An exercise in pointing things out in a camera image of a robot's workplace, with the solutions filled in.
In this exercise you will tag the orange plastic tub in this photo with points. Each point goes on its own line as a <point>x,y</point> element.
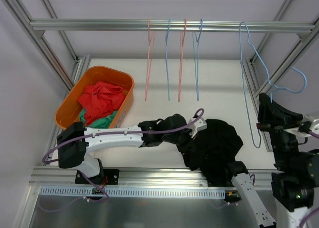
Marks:
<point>68,111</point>

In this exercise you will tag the green tank top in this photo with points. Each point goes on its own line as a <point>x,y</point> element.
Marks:
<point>102,123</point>

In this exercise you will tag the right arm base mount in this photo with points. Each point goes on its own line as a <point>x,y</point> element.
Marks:
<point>215,188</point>

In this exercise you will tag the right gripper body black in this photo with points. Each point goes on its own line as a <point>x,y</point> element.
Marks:
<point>280,123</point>

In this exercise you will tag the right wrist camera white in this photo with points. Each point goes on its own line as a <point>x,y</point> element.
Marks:
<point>308,127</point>

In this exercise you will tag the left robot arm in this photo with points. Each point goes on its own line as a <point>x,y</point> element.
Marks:
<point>77,143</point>

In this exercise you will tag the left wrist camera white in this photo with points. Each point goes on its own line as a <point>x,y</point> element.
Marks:
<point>196,125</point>

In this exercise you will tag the pink hanger of green top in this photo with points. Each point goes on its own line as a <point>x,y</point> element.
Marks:
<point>182,38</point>

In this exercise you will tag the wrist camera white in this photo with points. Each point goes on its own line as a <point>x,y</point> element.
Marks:
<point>196,125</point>
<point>308,127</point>

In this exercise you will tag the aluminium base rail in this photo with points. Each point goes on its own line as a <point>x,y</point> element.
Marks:
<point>128,177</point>

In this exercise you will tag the blue hanger of red top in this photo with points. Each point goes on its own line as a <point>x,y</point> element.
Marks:
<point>196,43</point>

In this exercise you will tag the red tank top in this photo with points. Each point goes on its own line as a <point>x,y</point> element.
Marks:
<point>100,100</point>

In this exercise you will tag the blue hanger of grey top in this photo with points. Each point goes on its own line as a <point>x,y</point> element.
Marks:
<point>166,59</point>

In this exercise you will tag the black tank top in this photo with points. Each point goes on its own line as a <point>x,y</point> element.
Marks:
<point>211,151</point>

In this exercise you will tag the aluminium hanging rail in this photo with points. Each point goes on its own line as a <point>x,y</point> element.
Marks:
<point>172,25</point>

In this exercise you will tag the slotted white cable duct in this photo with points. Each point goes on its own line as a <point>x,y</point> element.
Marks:
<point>205,193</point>

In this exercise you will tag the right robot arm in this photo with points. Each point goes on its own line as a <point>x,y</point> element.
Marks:
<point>298,172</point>

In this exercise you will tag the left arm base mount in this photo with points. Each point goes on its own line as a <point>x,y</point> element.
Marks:
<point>109,177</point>

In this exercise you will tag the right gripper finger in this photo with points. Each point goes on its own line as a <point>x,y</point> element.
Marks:
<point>265,116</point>
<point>284,116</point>

